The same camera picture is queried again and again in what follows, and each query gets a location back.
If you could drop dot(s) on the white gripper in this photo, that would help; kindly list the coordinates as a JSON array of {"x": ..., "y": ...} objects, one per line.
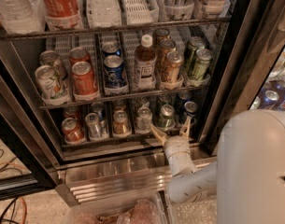
[{"x": 177, "y": 146}]

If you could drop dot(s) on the green can bottom shelf front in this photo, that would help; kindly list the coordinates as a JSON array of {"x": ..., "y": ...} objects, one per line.
[{"x": 166, "y": 117}]

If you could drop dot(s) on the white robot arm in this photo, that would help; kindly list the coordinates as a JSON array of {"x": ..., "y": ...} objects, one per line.
[{"x": 248, "y": 174}]

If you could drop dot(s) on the blue can bottom shelf front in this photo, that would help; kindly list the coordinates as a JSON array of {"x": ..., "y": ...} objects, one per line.
[{"x": 189, "y": 109}]

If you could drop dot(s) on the grey can bottom shelf front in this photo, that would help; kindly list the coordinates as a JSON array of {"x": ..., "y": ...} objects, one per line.
[{"x": 144, "y": 119}]

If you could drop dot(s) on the gold can bottom shelf front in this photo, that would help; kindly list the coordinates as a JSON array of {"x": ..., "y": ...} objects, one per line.
[{"x": 121, "y": 123}]

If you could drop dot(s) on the orange tall can front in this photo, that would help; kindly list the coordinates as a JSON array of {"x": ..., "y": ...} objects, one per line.
[{"x": 171, "y": 67}]

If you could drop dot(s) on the orange tall can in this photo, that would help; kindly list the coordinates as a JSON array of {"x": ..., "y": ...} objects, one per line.
[
  {"x": 171, "y": 67},
  {"x": 165, "y": 46},
  {"x": 160, "y": 34}
]

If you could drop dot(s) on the silver can bottom shelf front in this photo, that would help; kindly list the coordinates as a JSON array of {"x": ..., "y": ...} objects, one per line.
[{"x": 93, "y": 125}]

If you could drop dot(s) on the green tall can front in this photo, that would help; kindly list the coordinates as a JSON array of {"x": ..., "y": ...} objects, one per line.
[{"x": 202, "y": 62}]

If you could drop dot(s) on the green tall can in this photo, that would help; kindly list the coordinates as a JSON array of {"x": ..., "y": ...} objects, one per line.
[
  {"x": 202, "y": 62},
  {"x": 194, "y": 43}
]

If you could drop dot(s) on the blue soda can front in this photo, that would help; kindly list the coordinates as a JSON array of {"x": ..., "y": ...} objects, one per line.
[{"x": 114, "y": 67}]

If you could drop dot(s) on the blue soda can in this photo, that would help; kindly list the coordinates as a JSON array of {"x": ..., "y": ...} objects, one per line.
[
  {"x": 114, "y": 67},
  {"x": 111, "y": 48}
]

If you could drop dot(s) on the orange tall can middle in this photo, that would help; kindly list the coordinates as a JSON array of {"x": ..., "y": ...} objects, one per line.
[{"x": 165, "y": 46}]

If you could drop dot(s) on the green tall can rear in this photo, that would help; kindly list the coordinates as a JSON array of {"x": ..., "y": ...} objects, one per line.
[{"x": 194, "y": 43}]

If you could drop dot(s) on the red soda can front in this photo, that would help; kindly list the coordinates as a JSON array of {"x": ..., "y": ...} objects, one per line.
[{"x": 83, "y": 78}]

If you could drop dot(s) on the red soda can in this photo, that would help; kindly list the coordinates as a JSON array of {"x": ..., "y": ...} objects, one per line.
[
  {"x": 83, "y": 78},
  {"x": 79, "y": 54}
]

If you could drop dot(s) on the red can bottom shelf front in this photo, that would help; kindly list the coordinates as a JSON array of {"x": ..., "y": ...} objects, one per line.
[{"x": 72, "y": 130}]

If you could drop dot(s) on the orange tall can rear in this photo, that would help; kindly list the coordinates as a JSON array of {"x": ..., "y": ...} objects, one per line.
[{"x": 160, "y": 34}]

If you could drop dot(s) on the glass fridge door right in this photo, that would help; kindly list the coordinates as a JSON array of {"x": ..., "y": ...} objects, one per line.
[{"x": 255, "y": 39}]

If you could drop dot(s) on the blue soda can rear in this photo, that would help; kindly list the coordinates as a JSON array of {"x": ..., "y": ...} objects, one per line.
[{"x": 111, "y": 48}]

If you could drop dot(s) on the red soda can rear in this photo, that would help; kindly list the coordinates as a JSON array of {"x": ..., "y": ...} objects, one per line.
[{"x": 79, "y": 54}]

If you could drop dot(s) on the white citrus soda can front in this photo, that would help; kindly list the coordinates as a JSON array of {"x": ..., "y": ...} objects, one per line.
[{"x": 49, "y": 82}]

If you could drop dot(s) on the striped can top shelf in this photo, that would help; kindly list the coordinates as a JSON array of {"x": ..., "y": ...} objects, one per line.
[{"x": 178, "y": 10}]

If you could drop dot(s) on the empty white shelf tray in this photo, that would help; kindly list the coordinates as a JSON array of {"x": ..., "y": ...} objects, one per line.
[{"x": 140, "y": 11}]

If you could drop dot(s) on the silver can behind white can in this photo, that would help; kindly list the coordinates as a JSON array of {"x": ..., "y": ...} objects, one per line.
[{"x": 52, "y": 58}]

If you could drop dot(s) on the left clear plastic bin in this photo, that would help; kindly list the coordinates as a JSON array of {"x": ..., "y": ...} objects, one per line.
[{"x": 134, "y": 207}]

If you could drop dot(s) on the tea bottle white cap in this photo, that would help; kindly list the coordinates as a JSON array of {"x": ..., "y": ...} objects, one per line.
[{"x": 145, "y": 58}]

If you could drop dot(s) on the white bottle top right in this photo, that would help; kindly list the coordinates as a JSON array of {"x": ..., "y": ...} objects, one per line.
[{"x": 208, "y": 9}]

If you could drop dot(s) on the clear water bottle top middle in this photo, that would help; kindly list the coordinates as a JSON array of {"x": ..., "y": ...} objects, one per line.
[{"x": 103, "y": 13}]

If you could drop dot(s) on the clear water bottle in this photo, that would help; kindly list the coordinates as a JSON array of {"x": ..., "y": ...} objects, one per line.
[
  {"x": 103, "y": 13},
  {"x": 22, "y": 16}
]

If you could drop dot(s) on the red cola bottle top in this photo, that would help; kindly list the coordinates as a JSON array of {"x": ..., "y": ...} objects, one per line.
[{"x": 61, "y": 14}]

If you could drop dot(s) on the clear water bottle top left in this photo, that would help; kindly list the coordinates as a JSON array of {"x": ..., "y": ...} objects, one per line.
[{"x": 22, "y": 16}]

